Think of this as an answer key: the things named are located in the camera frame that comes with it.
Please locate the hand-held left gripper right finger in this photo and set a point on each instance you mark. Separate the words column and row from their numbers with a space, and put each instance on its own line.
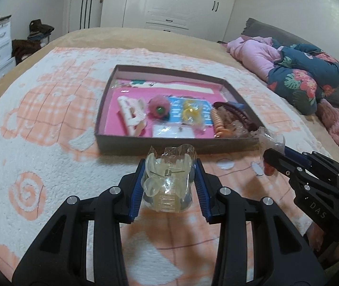
column 202, row 190

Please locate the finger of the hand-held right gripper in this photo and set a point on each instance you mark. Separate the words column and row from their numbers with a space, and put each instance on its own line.
column 299, row 156
column 279, row 162

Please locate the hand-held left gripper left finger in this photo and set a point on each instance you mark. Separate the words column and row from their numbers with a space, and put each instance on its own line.
column 136, row 190

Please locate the clear packet with red accessory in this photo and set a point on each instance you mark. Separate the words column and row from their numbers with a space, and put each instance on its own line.
column 272, row 140

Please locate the clear hair claw clip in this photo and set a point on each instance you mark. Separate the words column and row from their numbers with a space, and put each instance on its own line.
column 163, row 181

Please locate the dark shallow cardboard box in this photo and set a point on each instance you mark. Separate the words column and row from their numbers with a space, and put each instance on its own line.
column 157, row 146

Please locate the small clear earring packet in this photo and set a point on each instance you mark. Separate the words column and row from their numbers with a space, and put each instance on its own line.
column 169, row 131

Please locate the blue plastic box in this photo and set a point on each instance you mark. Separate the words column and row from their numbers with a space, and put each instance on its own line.
column 238, row 106

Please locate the white hair claw clip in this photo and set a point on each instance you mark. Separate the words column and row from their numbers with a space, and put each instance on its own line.
column 132, row 113

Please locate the yellow accessory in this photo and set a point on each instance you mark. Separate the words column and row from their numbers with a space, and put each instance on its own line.
column 191, row 111

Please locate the white round tag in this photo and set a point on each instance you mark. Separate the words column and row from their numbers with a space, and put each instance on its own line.
column 257, row 169

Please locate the blue floral quilt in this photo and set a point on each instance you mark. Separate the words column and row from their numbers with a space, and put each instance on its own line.
column 300, row 74

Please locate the blue printed card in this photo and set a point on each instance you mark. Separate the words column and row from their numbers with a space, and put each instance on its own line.
column 175, row 102

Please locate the small green accessory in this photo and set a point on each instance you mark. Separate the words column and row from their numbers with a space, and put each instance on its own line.
column 138, row 81

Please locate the pink jacket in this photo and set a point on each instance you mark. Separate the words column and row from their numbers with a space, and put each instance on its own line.
column 255, row 55

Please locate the beige bed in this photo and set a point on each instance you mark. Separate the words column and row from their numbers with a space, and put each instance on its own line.
column 127, row 37

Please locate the dark clothes pile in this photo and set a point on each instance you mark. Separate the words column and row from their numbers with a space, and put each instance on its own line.
column 40, row 29

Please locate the white wardrobe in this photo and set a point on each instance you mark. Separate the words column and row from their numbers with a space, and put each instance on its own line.
column 172, row 3

